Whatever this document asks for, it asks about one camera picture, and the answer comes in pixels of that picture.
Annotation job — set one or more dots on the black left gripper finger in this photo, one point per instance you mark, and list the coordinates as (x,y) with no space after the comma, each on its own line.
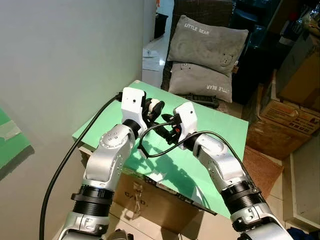
(161,116)

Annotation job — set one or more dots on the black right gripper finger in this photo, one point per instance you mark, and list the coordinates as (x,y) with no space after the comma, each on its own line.
(161,132)

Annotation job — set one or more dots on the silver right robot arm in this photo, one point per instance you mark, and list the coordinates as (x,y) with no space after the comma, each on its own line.
(220,160)

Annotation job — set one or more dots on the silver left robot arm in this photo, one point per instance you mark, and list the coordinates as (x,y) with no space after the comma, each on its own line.
(107,155)

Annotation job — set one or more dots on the green table board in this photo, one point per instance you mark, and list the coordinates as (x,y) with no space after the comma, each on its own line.
(220,125)

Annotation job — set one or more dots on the small grey bear pillow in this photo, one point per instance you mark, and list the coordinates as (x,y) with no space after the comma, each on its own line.
(200,82)

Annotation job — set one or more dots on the white paper sheet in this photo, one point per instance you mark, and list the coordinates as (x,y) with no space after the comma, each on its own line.
(152,60)

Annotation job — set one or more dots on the printed cardboard box under table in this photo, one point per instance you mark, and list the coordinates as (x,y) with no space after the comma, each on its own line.
(150,205)

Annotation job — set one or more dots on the large grey bear pillow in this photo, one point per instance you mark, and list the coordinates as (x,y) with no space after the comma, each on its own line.
(205,47)

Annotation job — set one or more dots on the brown floor mat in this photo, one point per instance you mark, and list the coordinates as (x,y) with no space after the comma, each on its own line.
(262,170)

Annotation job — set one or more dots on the cardboard box with logo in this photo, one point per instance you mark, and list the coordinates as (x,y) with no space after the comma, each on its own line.
(282,122)

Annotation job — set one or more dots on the grey robot leg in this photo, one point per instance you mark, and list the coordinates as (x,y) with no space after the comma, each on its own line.
(120,235)

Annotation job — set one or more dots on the dark brown chair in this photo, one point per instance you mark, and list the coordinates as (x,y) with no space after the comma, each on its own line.
(200,9)

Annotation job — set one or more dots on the black cabinet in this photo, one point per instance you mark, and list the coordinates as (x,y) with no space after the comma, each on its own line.
(260,50)

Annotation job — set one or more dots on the plain brown cardboard box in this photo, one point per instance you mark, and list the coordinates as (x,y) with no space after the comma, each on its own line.
(302,80)

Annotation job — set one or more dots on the green board with tape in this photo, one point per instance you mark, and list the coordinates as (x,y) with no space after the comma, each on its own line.
(12,142)

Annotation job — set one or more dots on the white low cabinet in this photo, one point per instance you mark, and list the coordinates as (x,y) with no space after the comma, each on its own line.
(305,185)

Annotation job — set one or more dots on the crinkled gold plastic bag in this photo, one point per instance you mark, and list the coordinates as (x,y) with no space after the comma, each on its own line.
(312,22)

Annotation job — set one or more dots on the dark blue cloth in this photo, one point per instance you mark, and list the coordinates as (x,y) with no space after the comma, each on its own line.
(305,234)

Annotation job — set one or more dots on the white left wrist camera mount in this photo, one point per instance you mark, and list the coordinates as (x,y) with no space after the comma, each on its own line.
(132,102)

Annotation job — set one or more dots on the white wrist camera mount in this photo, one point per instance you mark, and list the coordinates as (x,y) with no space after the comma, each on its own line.
(189,117)
(132,102)

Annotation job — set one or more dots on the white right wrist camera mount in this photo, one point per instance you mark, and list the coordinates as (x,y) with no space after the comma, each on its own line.
(189,117)

